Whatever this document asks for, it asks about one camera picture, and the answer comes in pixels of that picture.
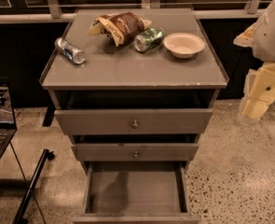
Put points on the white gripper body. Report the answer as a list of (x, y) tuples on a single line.
[(269, 36)]

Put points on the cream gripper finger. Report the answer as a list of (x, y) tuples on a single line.
[(259, 93), (246, 38)]

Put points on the brown chip bag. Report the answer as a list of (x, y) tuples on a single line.
[(121, 27)]

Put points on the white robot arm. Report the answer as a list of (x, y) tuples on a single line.
[(259, 86)]

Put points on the grey drawer cabinet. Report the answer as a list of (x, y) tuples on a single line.
[(123, 78)]

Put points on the grey middle drawer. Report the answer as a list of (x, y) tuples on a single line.
[(135, 152)]

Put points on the grey open bottom drawer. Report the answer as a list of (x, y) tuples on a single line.
[(142, 192)]

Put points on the grey top drawer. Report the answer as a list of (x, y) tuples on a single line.
[(133, 121)]

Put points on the white paper bowl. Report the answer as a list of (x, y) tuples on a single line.
[(183, 45)]

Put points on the green soda can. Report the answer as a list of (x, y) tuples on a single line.
[(148, 39)]

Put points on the crushed silver blue can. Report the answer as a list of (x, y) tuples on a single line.
[(73, 53)]

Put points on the black tripod leg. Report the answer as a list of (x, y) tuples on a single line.
[(30, 186)]

